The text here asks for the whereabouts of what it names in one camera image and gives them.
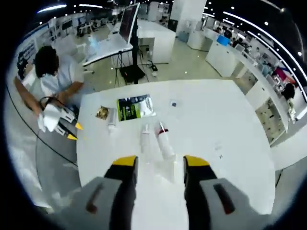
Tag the clear-capped white skincare bottle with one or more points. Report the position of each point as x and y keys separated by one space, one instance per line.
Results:
x=112 y=119

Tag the large display screen on stand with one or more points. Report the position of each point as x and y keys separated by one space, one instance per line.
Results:
x=127 y=24

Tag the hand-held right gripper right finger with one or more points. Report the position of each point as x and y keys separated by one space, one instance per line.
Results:
x=199 y=191

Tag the blue storage bin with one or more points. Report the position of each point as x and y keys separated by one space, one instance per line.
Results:
x=223 y=40

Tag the long white counter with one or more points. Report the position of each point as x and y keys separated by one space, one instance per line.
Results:
x=223 y=60

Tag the white skincare bottle red collar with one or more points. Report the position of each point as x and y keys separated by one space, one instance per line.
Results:
x=165 y=146

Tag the green black skincare sachet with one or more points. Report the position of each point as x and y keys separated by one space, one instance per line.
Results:
x=134 y=107

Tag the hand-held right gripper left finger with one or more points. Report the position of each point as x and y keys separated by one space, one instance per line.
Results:
x=120 y=191

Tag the small white skincare bottle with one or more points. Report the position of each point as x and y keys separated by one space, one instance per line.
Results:
x=145 y=142

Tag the gold foil skincare packet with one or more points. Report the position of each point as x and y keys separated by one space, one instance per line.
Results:
x=102 y=112

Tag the person's upper body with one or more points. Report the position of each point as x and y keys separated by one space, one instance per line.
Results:
x=57 y=76

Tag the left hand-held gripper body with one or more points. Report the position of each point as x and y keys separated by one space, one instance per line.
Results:
x=50 y=118

